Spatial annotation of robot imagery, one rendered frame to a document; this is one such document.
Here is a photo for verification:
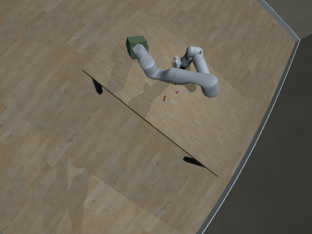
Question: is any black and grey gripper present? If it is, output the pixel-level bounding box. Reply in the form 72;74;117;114
174;56;190;69

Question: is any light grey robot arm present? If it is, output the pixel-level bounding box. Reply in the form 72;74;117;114
132;44;220;98

